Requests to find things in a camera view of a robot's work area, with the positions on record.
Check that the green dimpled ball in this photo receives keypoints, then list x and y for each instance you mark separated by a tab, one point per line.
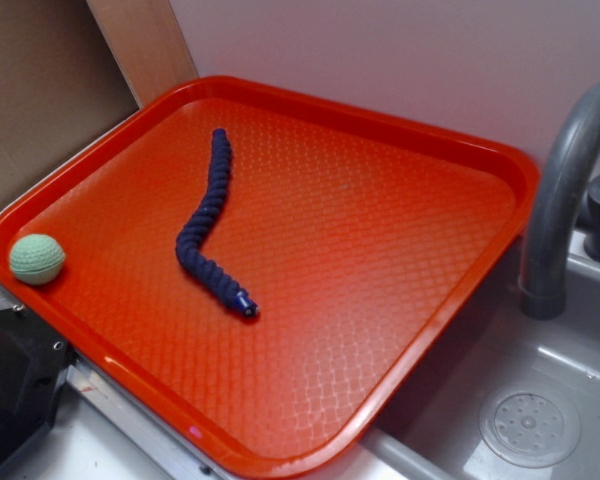
36	259

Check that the light wooden board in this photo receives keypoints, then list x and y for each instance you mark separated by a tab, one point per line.
147	44

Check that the grey plastic sink basin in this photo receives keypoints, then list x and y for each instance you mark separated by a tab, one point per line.
430	428

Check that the grey curved faucet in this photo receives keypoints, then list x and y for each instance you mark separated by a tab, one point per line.
573	162

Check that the orange plastic tray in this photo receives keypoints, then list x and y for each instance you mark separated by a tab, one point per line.
262	269

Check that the round sink drain cover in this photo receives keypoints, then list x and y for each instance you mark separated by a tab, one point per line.
529	425

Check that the brown cardboard panel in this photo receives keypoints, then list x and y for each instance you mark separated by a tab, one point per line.
60	88

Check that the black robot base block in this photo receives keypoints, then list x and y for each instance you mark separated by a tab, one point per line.
34	360

